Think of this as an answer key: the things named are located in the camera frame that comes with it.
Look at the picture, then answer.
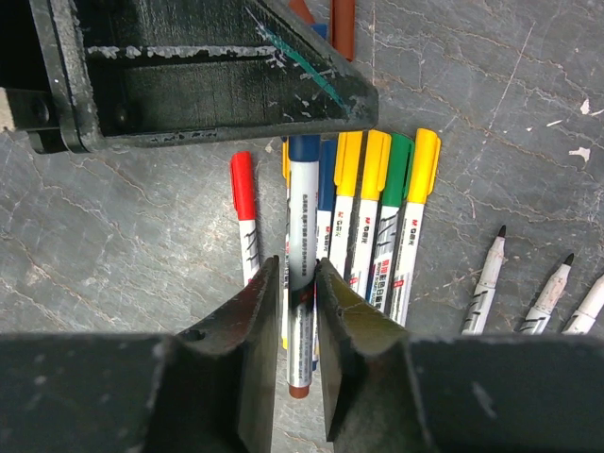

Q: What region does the yellow cap marker pen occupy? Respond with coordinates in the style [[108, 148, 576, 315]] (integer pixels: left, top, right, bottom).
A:
[[349, 129, 392, 298], [391, 128, 442, 327], [329, 130, 363, 277]]

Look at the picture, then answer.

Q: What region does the purple cap marker pen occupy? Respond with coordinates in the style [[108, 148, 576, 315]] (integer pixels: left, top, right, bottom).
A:
[[562, 276, 604, 335]]

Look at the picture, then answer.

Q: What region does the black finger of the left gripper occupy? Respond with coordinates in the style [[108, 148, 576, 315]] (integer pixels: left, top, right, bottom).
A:
[[29, 1, 378, 153]]

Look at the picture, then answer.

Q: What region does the brown pen cap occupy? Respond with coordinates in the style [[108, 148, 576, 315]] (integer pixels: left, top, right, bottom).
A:
[[330, 0, 356, 61], [288, 0, 315, 25]]

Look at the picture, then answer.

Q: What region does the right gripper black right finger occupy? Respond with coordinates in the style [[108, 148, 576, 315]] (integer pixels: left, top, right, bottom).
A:
[[315, 259, 438, 452]]

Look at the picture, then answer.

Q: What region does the red cap marker pen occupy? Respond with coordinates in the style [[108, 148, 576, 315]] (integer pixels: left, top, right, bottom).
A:
[[230, 151, 260, 285]]

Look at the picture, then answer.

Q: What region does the blue cap marker pen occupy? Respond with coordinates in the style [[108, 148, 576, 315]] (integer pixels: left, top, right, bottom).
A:
[[316, 140, 338, 260], [287, 135, 321, 399]]

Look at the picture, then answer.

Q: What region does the green cap marker pen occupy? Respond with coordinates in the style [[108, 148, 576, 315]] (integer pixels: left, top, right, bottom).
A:
[[367, 134, 414, 313]]

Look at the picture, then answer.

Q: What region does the blue pen cap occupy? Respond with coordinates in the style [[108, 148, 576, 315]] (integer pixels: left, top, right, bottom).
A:
[[310, 23, 327, 40]]

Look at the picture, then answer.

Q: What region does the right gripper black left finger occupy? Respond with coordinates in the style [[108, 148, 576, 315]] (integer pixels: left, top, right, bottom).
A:
[[142, 257, 279, 452]]

